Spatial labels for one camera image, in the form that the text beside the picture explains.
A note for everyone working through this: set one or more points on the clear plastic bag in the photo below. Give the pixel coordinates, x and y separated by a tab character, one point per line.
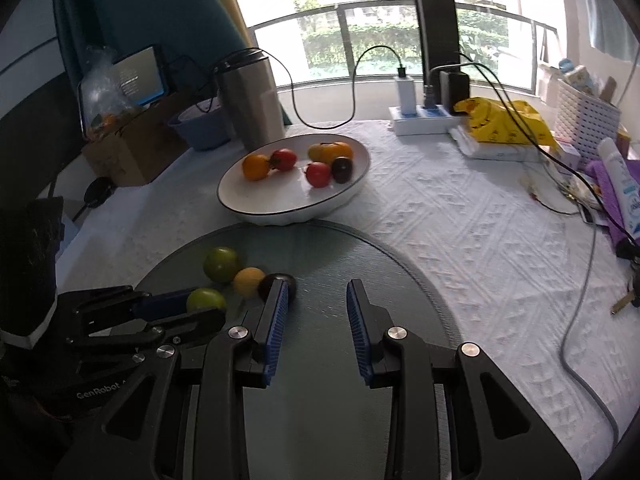
102	95

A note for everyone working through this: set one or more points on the blue plastic bowl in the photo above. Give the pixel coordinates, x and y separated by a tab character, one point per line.
200	130

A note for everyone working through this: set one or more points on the black window frame post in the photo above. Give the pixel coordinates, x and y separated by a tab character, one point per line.
432	10

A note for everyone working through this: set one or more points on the tablet with lit screen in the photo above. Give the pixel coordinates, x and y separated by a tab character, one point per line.
142	75

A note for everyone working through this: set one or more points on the teal curtain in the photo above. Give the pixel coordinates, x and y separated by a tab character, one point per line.
175	10

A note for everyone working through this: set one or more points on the black charger plug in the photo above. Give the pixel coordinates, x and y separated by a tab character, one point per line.
452	90

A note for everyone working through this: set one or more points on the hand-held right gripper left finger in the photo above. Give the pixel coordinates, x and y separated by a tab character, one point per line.
275	330

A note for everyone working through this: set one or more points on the small white box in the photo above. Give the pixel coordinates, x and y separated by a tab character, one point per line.
567	155

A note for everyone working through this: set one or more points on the yellow-green cherry tomato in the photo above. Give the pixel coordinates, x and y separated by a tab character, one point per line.
205	298

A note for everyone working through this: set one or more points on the white tissue pack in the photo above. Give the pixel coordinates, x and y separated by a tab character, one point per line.
495	152

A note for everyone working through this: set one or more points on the light blue towel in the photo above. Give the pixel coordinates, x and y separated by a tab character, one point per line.
610	10

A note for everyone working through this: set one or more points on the purple pouch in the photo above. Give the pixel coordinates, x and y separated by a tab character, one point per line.
612	215

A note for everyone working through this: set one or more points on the car key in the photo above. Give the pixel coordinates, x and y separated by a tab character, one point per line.
622	302

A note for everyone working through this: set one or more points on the balcony railing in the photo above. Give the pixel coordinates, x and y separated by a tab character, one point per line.
345	8

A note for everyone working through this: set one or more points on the white textured tablecloth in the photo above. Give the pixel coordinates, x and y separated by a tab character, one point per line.
475	260

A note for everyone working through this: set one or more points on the dark purple cherry tomato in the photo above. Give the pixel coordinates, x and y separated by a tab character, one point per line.
342	170
266	287

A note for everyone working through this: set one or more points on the green cherry tomato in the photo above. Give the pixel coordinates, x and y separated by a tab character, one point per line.
220	263

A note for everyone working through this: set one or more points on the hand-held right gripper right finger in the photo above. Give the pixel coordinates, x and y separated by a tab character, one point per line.
357	330

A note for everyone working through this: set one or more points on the black round object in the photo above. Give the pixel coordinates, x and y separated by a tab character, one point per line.
97	191

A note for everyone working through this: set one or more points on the white and blue tube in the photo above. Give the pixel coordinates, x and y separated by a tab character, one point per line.
622	180

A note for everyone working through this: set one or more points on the white plastic basket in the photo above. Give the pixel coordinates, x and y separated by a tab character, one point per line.
585	110

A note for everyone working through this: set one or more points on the white power strip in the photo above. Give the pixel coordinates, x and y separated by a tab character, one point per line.
415	122

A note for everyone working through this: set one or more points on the yellow curtain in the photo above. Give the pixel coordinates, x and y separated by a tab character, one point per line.
235	5

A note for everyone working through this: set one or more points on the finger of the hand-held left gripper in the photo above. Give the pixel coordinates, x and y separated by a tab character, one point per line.
165	302
200	317

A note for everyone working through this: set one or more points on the yellow cherry tomato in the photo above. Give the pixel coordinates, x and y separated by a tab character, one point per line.
248	281
319	152

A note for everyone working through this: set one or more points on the white plate with dark rim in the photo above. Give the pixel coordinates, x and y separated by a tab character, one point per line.
260	200

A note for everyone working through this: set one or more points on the white charger plug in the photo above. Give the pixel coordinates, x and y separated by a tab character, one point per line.
405	95

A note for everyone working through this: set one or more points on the cardboard box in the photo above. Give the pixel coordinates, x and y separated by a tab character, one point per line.
130	152

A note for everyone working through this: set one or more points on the yellow plastic bag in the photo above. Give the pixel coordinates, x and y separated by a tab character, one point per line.
500	120

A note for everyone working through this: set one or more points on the grey round placemat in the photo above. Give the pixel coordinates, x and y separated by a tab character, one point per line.
320	260

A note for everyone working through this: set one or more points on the steel thermos flask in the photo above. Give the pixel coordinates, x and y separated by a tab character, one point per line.
250	105

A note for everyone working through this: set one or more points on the red cherry tomato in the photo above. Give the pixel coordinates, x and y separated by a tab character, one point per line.
283	159
318	175

